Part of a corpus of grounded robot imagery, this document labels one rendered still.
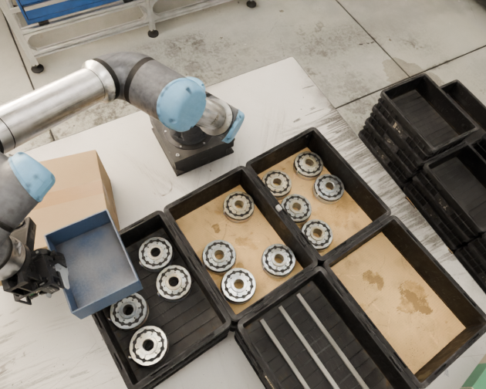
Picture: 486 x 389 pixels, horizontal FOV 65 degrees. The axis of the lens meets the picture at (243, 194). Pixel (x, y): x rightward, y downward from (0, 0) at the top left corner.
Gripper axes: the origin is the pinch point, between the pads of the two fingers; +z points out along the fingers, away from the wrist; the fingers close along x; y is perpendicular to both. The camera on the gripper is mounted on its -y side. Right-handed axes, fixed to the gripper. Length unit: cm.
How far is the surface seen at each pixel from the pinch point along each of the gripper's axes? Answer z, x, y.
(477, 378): 49, 87, 69
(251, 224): 36, 48, -2
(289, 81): 56, 98, -62
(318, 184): 37, 75, -5
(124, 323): 26.7, 2.3, 10.1
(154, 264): 28.5, 15.6, -2.3
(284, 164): 39, 69, -18
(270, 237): 36, 51, 4
